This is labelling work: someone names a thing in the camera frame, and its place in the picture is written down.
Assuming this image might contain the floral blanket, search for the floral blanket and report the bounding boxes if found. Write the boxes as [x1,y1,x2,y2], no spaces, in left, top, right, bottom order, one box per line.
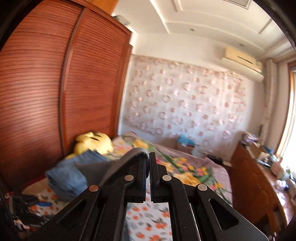
[113,132,233,205]

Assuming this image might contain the stack of papers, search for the stack of papers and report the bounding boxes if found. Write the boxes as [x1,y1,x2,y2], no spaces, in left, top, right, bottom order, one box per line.
[241,131,258,145]

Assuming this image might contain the cream air conditioner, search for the cream air conditioner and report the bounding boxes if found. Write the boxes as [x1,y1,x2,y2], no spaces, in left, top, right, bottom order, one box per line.
[221,46,265,82]

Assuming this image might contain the grey item on wardrobe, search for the grey item on wardrobe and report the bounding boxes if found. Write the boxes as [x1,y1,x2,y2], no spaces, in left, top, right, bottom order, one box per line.
[113,14,131,25]

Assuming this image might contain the orange fruit print bed sheet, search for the orange fruit print bed sheet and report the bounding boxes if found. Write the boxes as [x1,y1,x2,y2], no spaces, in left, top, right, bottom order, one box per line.
[23,181,173,241]

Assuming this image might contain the white curtain with pink rings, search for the white curtain with pink rings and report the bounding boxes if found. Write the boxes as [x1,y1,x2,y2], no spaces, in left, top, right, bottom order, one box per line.
[120,54,266,161]

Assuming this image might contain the white containers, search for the white containers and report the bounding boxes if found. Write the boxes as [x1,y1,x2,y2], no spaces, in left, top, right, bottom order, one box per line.
[270,160,290,181]

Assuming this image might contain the yellow plush toy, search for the yellow plush toy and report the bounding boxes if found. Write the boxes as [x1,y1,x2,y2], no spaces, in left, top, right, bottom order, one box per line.
[65,131,114,160]

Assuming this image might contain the wooden slatted wardrobe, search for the wooden slatted wardrobe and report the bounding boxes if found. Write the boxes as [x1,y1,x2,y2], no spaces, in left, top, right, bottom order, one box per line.
[0,0,134,195]

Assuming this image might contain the blue denim jeans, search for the blue denim jeans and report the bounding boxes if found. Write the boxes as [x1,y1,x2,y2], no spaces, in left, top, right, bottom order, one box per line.
[45,150,110,202]

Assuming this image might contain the dark cloth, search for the dark cloth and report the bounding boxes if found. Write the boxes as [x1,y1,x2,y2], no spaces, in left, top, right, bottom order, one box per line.
[6,194,54,232]

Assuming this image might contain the wooden dresser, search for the wooden dresser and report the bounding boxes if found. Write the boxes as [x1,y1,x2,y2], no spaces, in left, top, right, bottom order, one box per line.
[231,144,292,235]

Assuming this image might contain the white window curtain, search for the white window curtain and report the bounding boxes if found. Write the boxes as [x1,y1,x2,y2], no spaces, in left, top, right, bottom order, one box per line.
[263,59,282,140]

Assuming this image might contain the open cardboard box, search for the open cardboard box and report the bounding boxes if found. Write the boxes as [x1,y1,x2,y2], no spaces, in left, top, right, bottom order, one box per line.
[248,142,271,161]

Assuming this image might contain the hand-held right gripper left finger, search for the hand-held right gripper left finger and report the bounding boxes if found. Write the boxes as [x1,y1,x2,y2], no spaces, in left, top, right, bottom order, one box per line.
[30,153,149,241]

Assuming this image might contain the blue-grey pants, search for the blue-grey pants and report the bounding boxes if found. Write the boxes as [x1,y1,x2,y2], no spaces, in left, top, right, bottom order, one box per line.
[75,147,150,186]

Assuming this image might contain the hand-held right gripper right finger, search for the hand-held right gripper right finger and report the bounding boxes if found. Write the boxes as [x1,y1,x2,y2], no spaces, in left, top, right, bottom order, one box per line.
[149,152,267,241]

